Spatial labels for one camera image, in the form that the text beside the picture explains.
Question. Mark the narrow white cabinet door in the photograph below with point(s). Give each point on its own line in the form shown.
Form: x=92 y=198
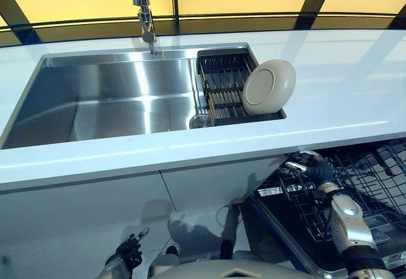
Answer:
x=215 y=180

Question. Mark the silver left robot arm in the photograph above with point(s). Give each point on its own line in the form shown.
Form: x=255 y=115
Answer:
x=115 y=268

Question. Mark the beige round plate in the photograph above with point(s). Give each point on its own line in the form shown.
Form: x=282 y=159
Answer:
x=269 y=85

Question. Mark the grey detergent dispenser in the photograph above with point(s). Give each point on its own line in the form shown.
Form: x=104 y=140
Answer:
x=379 y=226

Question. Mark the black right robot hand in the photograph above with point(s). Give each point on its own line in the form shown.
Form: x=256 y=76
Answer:
x=322 y=171

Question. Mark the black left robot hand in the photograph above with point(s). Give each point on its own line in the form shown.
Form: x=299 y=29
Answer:
x=128 y=252

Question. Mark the stainless steel sink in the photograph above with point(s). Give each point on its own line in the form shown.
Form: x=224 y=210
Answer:
x=111 y=101

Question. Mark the round steel sink drain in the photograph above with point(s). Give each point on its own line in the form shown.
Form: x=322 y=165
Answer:
x=199 y=122

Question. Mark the dark window frame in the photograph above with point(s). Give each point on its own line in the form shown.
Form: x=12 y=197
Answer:
x=222 y=22

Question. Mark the grey robot torso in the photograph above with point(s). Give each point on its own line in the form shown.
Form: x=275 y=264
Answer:
x=222 y=271

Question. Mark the wide white cabinet door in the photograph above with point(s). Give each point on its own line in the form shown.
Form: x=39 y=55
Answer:
x=79 y=203

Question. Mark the black sink drying rack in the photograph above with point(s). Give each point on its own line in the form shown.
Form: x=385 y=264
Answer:
x=222 y=82

